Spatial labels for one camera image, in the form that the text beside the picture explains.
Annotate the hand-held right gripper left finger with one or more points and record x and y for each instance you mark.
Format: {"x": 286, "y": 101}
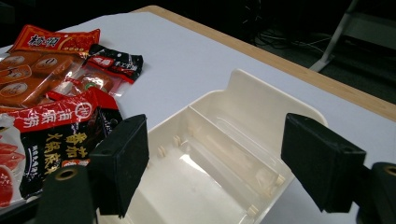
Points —
{"x": 120, "y": 161}

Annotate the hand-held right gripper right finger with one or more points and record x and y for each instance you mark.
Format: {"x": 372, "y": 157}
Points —
{"x": 320, "y": 161}

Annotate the black red soup base packet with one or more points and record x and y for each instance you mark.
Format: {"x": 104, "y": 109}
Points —
{"x": 62, "y": 140}

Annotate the small black red clear packet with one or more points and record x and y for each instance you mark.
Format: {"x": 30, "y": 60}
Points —
{"x": 109, "y": 70}

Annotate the cream plastic storage box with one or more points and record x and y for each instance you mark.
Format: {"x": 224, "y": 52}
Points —
{"x": 218, "y": 174}

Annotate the red packet of brown snacks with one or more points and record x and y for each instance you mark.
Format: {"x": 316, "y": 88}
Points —
{"x": 34, "y": 71}

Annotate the white table sheet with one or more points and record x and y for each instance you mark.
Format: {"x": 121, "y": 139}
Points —
{"x": 186, "y": 62}

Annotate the white metal stand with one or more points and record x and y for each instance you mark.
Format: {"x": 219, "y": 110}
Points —
{"x": 339, "y": 34}

